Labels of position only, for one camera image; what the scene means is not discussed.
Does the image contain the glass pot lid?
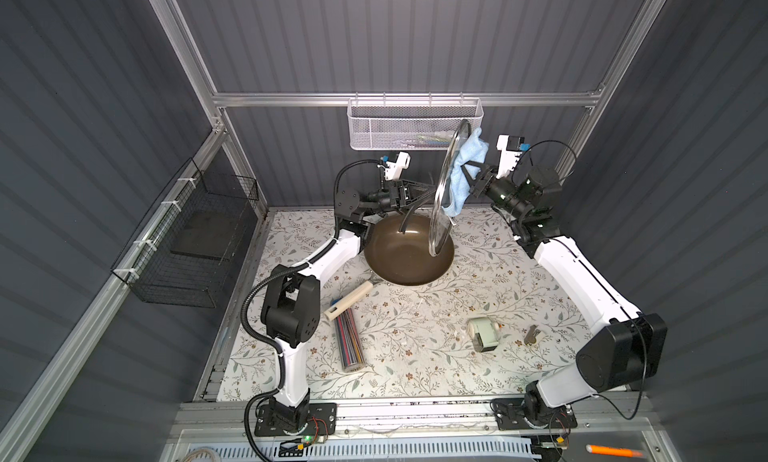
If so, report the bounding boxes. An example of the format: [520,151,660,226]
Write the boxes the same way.
[428,119,472,257]

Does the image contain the light blue cloth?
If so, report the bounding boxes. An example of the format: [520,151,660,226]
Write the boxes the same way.
[441,127,489,217]

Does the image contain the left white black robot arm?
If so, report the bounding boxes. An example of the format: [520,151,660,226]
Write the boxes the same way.
[260,181,434,425]

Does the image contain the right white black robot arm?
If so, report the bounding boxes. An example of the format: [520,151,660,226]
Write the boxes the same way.
[460,161,667,427]

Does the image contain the pens in white basket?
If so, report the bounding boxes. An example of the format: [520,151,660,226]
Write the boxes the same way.
[400,132,453,150]

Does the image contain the clear tube of coloured pencils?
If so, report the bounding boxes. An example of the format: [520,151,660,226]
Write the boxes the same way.
[333,308,366,373]

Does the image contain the pale green pencil sharpener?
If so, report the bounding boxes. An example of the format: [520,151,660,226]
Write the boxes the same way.
[467,317,500,353]

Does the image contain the orange marker pen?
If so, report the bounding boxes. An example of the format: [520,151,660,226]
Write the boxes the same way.
[585,444,645,458]

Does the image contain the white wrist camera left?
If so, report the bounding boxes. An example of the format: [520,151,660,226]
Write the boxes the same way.
[381,152,411,181]

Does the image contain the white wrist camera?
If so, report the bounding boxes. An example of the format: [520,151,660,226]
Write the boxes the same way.
[381,152,411,181]
[496,134,530,179]

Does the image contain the black corrugated cable hose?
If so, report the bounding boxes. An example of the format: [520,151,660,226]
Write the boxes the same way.
[239,158,385,462]

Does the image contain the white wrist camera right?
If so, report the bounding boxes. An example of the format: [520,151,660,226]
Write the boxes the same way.
[496,134,530,179]

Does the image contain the brown frying pan cream handle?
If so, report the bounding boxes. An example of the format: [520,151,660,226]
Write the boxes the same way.
[321,214,454,309]

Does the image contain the white wire mesh basket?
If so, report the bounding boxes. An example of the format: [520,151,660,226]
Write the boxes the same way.
[346,97,484,151]

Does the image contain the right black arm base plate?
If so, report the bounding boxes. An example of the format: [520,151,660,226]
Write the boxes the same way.
[490,397,578,430]

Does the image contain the black wire basket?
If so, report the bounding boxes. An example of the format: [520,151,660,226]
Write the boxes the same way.
[112,155,260,309]

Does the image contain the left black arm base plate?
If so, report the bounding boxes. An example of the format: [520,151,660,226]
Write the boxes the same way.
[253,400,338,437]

